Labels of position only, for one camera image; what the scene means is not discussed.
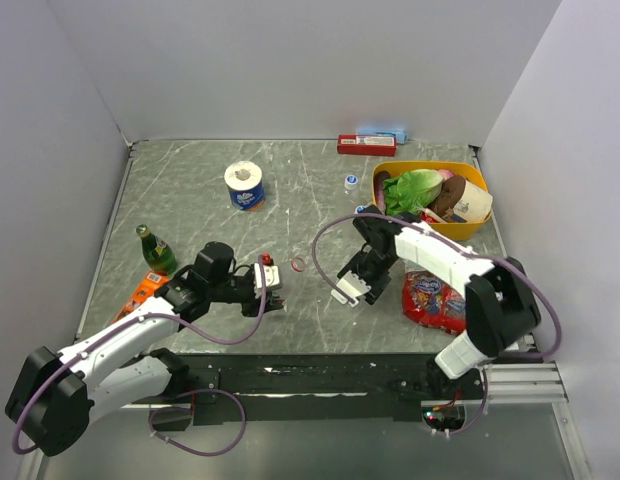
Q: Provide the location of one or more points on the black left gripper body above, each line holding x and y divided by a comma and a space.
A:
236, 289

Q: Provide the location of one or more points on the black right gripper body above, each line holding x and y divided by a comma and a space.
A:
373, 269

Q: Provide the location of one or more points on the red label clear bottle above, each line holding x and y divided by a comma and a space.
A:
298, 264

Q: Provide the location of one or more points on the capped clear bottle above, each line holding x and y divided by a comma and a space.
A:
351, 182

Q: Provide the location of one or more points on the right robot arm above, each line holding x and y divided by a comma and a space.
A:
499, 306

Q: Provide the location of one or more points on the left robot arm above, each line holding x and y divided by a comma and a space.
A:
57, 395

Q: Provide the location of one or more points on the green glass bottle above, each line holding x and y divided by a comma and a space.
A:
156, 252

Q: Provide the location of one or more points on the red snack bag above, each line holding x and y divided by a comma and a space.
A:
432, 303

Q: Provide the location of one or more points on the green lettuce toy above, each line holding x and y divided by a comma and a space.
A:
411, 191

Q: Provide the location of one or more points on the orange snack box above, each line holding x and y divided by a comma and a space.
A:
145, 289

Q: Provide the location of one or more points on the purple eggplant toy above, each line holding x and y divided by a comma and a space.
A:
378, 187

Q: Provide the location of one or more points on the yellow plastic basket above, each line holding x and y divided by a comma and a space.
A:
444, 225

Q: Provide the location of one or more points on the toilet paper roll blue wrapper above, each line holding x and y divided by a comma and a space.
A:
244, 183

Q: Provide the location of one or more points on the brown bread toy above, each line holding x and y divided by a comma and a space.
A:
447, 192

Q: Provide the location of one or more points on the red rectangular box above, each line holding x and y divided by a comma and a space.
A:
367, 145

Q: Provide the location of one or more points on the beige paper cup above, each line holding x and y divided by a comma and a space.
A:
470, 204

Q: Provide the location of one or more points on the blue packet behind box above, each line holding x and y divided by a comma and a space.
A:
398, 133

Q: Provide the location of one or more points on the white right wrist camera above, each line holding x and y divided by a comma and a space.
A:
350, 289

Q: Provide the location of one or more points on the red camera cable plug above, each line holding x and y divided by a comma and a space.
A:
267, 259

